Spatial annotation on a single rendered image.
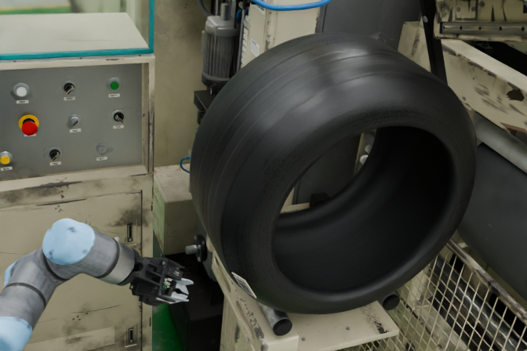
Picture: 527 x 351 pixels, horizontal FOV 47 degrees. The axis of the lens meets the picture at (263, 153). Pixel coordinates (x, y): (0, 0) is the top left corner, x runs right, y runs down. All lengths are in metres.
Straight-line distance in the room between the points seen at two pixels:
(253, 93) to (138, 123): 0.71
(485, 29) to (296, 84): 0.47
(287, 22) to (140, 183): 0.73
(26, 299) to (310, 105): 0.57
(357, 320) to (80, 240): 0.78
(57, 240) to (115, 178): 0.79
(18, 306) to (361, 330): 0.83
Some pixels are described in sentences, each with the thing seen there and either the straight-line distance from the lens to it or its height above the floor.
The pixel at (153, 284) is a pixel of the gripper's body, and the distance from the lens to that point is 1.18.
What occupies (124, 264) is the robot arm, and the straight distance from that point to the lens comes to 1.13.
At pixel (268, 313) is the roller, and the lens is 1.40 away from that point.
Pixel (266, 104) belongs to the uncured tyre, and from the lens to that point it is 1.12.
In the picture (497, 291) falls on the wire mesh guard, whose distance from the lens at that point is 1.49.
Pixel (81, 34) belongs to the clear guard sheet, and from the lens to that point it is 1.67.
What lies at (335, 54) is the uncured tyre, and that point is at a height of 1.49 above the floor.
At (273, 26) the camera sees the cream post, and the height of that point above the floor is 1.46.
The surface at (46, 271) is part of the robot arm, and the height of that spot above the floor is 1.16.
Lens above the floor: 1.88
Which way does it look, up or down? 29 degrees down
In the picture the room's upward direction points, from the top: 6 degrees clockwise
